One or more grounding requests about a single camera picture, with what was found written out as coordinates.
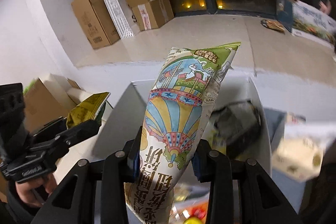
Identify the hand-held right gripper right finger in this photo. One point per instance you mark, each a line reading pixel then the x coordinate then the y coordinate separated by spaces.
pixel 197 170

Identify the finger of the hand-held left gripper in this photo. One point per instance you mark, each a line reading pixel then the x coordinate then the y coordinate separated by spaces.
pixel 78 132
pixel 50 125

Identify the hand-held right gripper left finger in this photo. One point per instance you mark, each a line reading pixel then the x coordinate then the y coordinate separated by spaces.
pixel 133 161

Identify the olive yellow snack packet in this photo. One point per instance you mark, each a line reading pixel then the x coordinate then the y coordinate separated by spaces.
pixel 84 108

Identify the white cardboard box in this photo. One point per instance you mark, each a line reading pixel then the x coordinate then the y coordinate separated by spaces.
pixel 118 119

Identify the balloon print snack packet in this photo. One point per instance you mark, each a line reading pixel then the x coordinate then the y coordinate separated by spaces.
pixel 176 113

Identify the person's left hand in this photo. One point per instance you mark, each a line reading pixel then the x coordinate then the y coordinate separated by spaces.
pixel 27 192

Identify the brown box beside sofa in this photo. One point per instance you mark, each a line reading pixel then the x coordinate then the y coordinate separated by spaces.
pixel 44 106

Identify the white leather ottoman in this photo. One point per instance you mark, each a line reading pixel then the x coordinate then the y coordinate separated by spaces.
pixel 77 96

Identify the green paper stack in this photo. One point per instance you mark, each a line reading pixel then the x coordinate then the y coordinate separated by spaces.
pixel 31 84

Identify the dark snack packet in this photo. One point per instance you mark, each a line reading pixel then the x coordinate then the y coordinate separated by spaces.
pixel 236 124

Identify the yellow tissue pack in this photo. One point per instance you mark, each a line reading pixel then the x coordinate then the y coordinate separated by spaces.
pixel 299 150

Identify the tall brown cardboard box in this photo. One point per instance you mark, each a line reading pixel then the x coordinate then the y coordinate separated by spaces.
pixel 92 19

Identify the open brown cardboard box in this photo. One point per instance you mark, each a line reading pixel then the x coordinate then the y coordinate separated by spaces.
pixel 152 11

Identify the brown packet on sill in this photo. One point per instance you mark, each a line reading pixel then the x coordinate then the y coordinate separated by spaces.
pixel 273 25

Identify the landscape print box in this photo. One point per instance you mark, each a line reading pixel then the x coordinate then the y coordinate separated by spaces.
pixel 307 19

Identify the pink fan blade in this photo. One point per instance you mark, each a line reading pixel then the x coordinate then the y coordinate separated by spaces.
pixel 325 7

